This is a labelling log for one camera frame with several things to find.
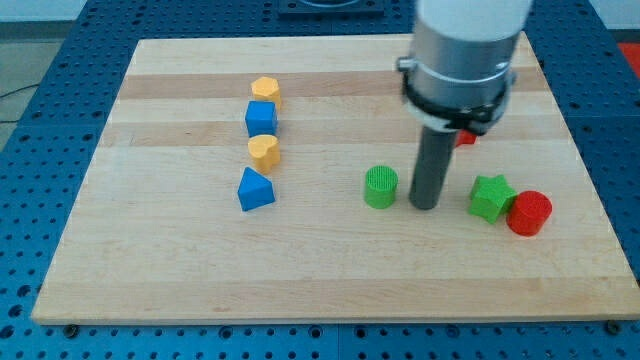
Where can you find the green cylinder block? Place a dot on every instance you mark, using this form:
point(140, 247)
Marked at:
point(381, 183)

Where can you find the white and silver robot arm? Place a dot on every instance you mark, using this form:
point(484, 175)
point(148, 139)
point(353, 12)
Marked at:
point(458, 73)

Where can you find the yellow heart block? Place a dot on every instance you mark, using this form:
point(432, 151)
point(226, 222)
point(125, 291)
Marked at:
point(264, 151)

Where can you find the blue triangle block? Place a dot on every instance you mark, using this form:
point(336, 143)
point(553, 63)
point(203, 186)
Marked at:
point(255, 190)

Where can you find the light wooden board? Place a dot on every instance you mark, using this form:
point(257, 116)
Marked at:
point(157, 234)

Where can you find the blue cube block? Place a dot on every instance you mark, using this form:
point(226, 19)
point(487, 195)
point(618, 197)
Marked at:
point(261, 118)

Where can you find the yellow hexagon block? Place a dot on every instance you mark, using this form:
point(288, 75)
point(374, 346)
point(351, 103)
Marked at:
point(267, 89)

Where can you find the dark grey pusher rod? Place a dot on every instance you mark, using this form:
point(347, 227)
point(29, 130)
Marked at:
point(432, 162)

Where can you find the small red block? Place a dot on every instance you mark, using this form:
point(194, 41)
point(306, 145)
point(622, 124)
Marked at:
point(465, 137)

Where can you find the green star block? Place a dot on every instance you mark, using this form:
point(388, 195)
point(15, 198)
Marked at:
point(491, 197)

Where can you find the red cylinder block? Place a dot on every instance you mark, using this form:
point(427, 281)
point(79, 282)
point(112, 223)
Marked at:
point(529, 212)

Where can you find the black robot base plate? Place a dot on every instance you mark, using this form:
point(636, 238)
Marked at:
point(300, 8)

